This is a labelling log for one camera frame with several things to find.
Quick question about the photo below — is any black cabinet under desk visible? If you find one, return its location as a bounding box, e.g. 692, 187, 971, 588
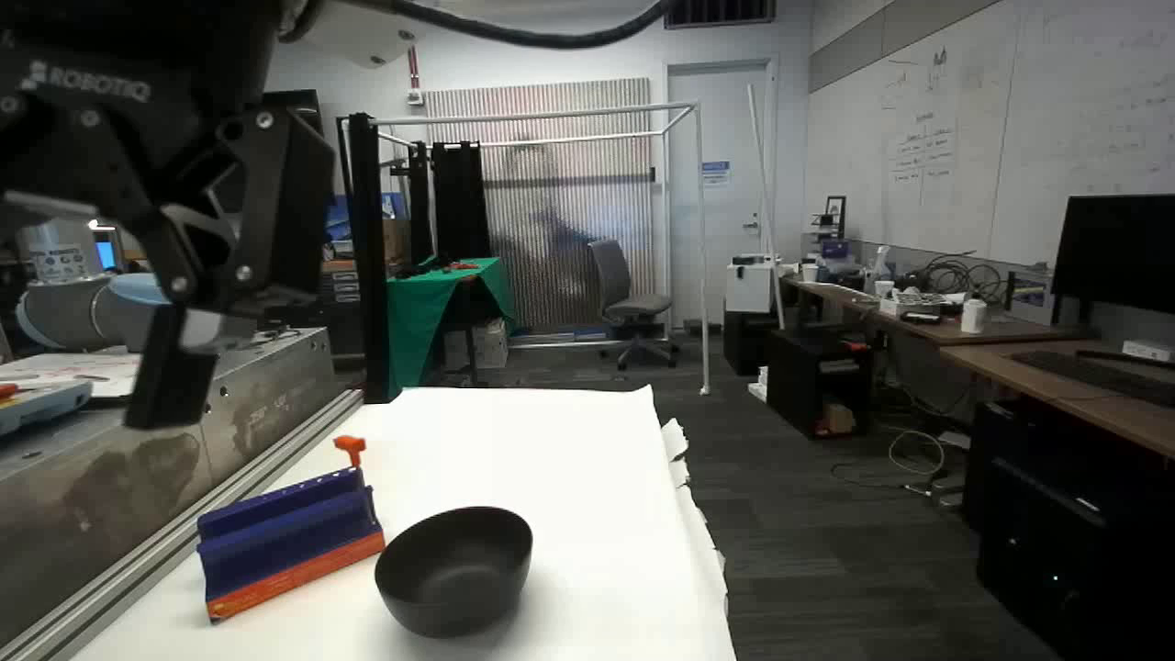
766, 326, 875, 439

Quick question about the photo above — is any black computer monitor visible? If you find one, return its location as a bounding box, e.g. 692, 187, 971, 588
1050, 194, 1175, 313

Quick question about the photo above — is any red handled screwdriver tool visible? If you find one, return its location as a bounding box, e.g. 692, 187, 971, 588
334, 432, 366, 468

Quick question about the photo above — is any black office chair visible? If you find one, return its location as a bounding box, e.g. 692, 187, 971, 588
593, 238, 680, 371

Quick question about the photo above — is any wooden desk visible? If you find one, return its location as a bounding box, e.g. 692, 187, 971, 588
795, 281, 1175, 460

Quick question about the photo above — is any white box on cabinet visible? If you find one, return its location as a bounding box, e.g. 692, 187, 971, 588
722, 254, 774, 313

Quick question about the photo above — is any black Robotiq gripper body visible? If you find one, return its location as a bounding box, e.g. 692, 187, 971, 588
0, 0, 287, 304

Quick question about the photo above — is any white pipe frame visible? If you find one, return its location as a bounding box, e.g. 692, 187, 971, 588
364, 99, 721, 395

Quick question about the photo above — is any white cup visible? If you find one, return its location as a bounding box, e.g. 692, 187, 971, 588
959, 297, 988, 335

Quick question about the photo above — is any black hanging cable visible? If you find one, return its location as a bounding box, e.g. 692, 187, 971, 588
354, 0, 680, 50

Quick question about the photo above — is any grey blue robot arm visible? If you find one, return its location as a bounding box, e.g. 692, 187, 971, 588
0, 0, 334, 429

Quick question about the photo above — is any white table cloth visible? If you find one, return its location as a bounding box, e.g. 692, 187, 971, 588
74, 385, 733, 661

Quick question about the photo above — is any black bowl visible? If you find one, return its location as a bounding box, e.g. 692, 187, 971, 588
374, 506, 531, 639

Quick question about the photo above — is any grey metal machine base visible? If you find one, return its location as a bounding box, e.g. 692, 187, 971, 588
0, 326, 342, 661

